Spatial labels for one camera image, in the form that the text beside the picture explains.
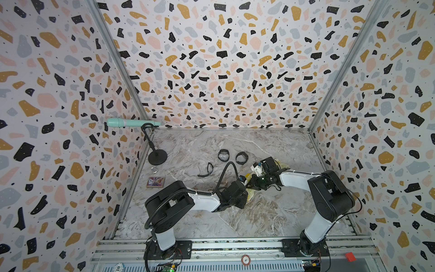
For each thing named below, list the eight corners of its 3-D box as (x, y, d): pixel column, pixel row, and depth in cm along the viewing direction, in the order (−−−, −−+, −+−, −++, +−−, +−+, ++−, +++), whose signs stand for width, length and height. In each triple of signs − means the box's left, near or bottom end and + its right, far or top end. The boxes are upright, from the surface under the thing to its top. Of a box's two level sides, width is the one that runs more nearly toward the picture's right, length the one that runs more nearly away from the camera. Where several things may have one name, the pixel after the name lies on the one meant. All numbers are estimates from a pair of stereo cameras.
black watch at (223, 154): (217, 161, 107) (217, 158, 104) (218, 151, 112) (218, 148, 109) (229, 161, 107) (229, 158, 104) (228, 151, 112) (229, 148, 109)
